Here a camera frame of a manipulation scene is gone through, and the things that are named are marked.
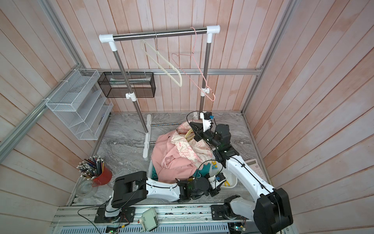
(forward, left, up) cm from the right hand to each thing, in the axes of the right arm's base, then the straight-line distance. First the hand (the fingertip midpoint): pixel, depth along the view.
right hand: (190, 123), depth 74 cm
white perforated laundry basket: (-18, +22, -20) cm, 35 cm away
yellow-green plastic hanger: (-5, 0, -3) cm, 6 cm away
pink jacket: (-19, +9, -9) cm, 23 cm away
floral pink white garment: (-12, -5, -10) cm, 16 cm away
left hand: (-22, -17, -20) cm, 35 cm away
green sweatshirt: (-18, -7, -20) cm, 28 cm away
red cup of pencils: (-18, +52, -17) cm, 58 cm away
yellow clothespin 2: (-21, -23, -29) cm, 43 cm away
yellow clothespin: (-9, -16, -28) cm, 33 cm away
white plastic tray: (-12, -17, -29) cm, 36 cm away
